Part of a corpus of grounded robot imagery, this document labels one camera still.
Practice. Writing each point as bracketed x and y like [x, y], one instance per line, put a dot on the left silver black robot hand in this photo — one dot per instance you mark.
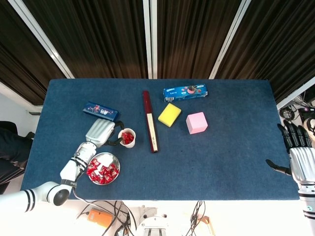
[99, 132]

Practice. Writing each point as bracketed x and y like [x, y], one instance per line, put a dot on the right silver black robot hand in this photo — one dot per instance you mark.
[304, 164]

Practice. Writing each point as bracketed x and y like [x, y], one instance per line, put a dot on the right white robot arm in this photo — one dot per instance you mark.
[307, 196]

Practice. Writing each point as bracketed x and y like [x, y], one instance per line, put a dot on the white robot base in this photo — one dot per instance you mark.
[152, 227]

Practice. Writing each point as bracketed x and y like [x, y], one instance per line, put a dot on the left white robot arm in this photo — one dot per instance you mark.
[70, 172]

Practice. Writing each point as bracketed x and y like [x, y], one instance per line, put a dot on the round silver metal plate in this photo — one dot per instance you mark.
[108, 158]

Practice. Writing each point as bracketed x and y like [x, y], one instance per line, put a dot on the white paper cup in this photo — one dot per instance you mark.
[130, 146]

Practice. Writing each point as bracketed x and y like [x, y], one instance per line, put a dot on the navy floral print box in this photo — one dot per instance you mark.
[101, 111]

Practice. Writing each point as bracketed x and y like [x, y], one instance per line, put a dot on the white round device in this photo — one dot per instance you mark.
[311, 123]

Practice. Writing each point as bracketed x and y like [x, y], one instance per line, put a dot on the black electronic device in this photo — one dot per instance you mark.
[305, 114]

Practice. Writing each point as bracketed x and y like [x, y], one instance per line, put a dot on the long dark red box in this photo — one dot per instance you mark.
[147, 105]

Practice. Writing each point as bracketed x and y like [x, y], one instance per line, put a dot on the yellow sponge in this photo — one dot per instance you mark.
[169, 115]

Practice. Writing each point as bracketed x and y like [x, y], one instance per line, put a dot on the orange box device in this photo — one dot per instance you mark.
[99, 217]

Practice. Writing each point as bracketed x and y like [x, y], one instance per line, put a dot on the blue Oreo cookie box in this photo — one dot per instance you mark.
[177, 93]

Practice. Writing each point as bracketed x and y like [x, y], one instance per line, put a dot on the black office chair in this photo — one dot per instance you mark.
[12, 152]

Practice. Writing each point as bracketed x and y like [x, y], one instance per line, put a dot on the dark brown pleated curtain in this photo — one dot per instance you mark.
[98, 37]
[19, 61]
[283, 49]
[192, 37]

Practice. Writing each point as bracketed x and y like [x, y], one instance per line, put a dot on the pink foam cube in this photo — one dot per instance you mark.
[197, 123]

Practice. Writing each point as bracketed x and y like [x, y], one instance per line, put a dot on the blue felt table cloth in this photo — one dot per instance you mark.
[197, 159]

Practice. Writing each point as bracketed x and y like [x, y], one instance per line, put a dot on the tan wooden piece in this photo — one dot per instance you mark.
[206, 219]

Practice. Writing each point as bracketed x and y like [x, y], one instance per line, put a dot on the white metal frame post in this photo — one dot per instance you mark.
[41, 37]
[295, 93]
[147, 37]
[154, 49]
[230, 37]

